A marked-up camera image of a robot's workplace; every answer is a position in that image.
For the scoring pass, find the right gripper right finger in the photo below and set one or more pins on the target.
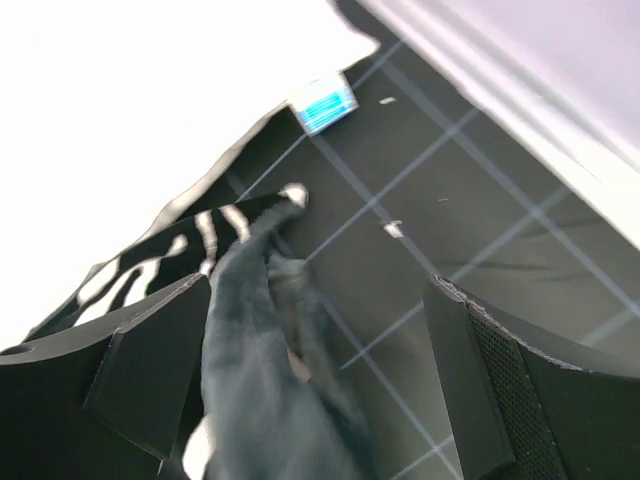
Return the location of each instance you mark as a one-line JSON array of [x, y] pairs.
[[524, 403]]

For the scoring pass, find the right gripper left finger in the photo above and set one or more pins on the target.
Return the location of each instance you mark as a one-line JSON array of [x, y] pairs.
[[103, 400]]

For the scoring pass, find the zebra and grey pillowcase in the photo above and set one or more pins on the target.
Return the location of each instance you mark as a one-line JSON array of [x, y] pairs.
[[276, 403]]

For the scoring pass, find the large white pillow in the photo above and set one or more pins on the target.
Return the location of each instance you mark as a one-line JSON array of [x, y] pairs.
[[110, 110]]

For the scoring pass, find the blue white pillow tag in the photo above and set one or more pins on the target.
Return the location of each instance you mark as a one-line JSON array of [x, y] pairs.
[[322, 103]]

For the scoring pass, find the black grid mat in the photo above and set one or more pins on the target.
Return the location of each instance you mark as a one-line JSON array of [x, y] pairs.
[[418, 182]]

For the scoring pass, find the right aluminium frame post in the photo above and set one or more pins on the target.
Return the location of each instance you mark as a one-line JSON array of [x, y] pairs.
[[561, 76]]

